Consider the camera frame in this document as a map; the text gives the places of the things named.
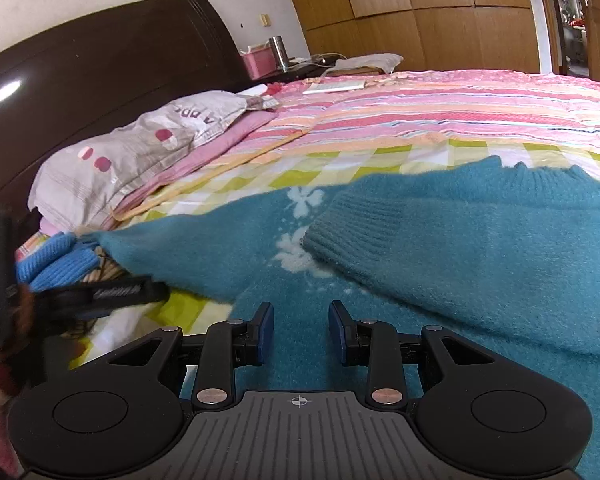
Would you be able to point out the teal fluffy towel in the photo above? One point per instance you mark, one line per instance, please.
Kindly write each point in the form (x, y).
(430, 240)

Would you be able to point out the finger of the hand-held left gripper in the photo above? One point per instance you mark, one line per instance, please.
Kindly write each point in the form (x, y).
(125, 292)

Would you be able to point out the dark nightstand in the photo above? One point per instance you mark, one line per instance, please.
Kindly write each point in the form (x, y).
(295, 72)

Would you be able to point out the dark wooden headboard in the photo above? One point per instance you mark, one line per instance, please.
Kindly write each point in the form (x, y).
(105, 70)

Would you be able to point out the pink pillow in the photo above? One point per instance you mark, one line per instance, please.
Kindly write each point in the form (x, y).
(220, 142)

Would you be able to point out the grey printed pillow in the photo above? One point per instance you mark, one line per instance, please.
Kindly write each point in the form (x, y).
(130, 155)

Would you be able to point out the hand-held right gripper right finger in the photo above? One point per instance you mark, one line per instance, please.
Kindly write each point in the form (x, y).
(336, 332)

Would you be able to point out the metal thermos cup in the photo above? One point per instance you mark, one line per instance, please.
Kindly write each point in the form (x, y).
(279, 52)

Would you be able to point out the pink storage box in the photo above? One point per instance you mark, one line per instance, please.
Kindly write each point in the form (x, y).
(257, 62)

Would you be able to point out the wall socket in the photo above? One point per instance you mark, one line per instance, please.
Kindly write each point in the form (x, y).
(265, 20)

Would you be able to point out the yellow-green checkered bedsheet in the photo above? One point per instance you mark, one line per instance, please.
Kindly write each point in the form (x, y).
(330, 165)

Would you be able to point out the wooden wardrobe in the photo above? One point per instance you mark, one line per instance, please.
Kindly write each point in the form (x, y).
(430, 10)

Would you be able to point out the pink striped blanket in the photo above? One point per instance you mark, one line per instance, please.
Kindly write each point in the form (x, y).
(430, 105)

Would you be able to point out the white cloth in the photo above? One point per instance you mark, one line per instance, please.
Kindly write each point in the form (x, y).
(370, 62)

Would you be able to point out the blue knit garment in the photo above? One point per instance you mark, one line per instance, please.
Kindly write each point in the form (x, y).
(55, 260)

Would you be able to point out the person's left hand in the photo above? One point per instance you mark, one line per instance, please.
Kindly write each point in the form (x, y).
(24, 310)

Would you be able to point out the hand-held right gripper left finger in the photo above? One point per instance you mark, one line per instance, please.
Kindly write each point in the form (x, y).
(266, 332)

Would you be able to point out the white booklet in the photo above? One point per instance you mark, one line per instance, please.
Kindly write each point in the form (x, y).
(335, 87)

